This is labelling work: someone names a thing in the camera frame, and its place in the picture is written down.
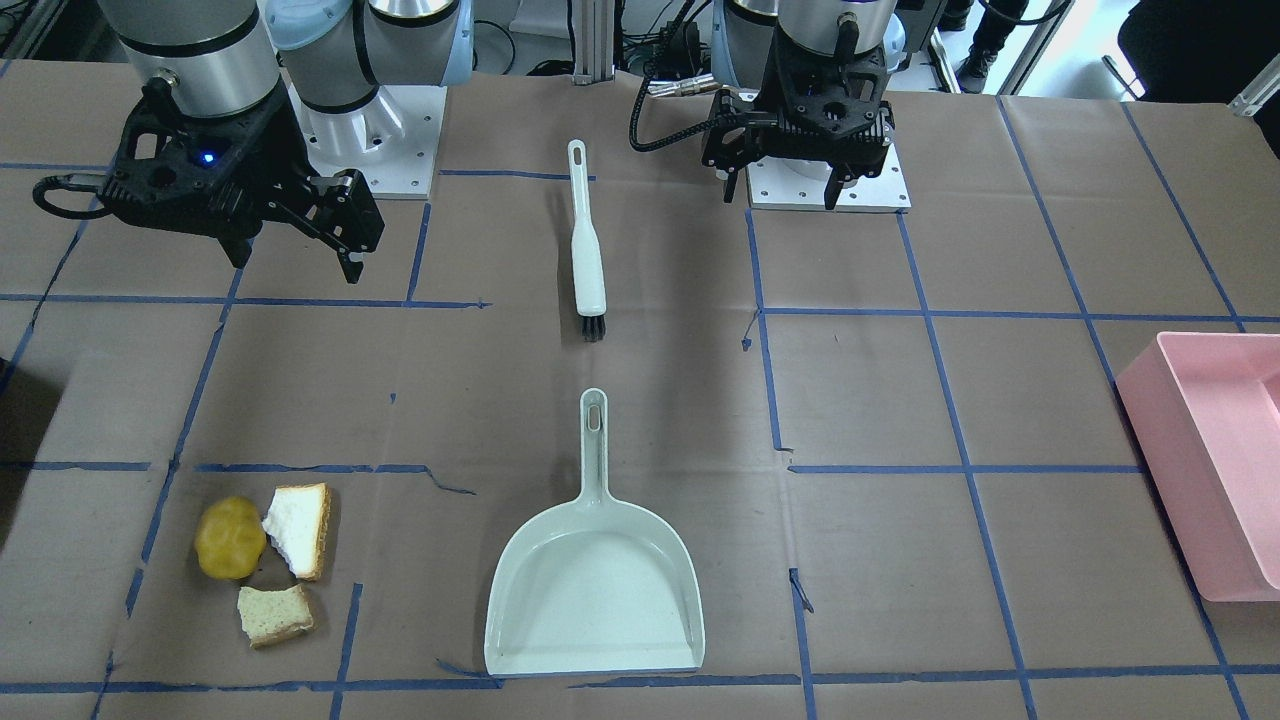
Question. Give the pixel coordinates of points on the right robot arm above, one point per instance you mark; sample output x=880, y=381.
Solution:
x=222, y=57

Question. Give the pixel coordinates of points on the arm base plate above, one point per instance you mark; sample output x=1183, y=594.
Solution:
x=393, y=140
x=800, y=185

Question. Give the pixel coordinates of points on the brown bread slice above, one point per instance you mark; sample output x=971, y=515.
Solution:
x=272, y=617

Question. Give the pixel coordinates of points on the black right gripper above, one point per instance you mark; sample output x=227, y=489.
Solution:
x=262, y=158

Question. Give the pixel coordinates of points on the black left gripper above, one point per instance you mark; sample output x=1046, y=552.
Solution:
x=729, y=141

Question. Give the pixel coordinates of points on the pale green dustpan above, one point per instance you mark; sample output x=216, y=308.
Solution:
x=594, y=585

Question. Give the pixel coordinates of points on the white hand brush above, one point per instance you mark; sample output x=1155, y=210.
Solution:
x=586, y=257

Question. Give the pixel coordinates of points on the yellow potato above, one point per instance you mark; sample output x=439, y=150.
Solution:
x=229, y=539

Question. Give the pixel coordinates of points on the aluminium frame post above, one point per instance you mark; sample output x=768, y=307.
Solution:
x=593, y=30

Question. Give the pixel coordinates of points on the white bread slice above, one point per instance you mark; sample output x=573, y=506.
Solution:
x=297, y=526

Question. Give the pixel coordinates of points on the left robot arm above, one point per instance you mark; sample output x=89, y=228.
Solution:
x=743, y=32

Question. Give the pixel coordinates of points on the pink plastic bin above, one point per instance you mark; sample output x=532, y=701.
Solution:
x=1205, y=410

